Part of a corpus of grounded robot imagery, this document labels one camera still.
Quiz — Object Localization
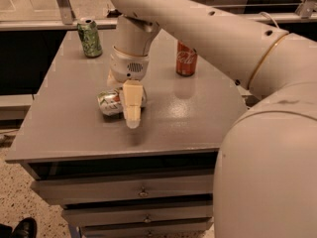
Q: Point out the green soda can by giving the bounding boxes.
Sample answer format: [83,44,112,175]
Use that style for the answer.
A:
[77,18,103,58]

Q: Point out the black leather shoe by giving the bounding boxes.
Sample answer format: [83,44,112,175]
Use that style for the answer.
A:
[10,217,38,238]

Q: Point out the white cable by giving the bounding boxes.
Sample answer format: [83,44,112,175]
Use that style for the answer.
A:
[259,11,281,30]

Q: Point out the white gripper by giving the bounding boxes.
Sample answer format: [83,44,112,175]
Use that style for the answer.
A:
[107,48,150,129]

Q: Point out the red Coca-Cola can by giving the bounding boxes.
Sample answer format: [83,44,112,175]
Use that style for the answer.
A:
[176,42,198,76]

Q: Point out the grey metal bracket left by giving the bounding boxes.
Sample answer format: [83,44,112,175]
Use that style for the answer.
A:
[56,0,75,25]

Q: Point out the white 7up can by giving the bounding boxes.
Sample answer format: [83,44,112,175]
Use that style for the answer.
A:
[96,86,148,117]

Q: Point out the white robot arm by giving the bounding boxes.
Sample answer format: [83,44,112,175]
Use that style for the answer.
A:
[111,0,317,238]

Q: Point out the bottom grey drawer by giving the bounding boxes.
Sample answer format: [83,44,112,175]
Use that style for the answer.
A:
[81,218,212,238]

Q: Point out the metal window rail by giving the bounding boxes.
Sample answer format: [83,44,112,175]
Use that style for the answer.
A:
[0,12,317,32]

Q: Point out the top grey drawer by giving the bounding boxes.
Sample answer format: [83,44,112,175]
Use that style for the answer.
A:
[31,170,213,205]

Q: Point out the grey drawer cabinet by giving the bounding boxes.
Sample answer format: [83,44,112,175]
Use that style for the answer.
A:
[5,25,249,238]

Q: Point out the middle grey drawer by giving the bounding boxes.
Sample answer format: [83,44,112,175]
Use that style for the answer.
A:
[62,201,213,226]

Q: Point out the grey drawer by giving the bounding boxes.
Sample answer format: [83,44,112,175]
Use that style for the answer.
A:
[62,201,213,226]
[81,218,212,238]
[31,170,213,205]

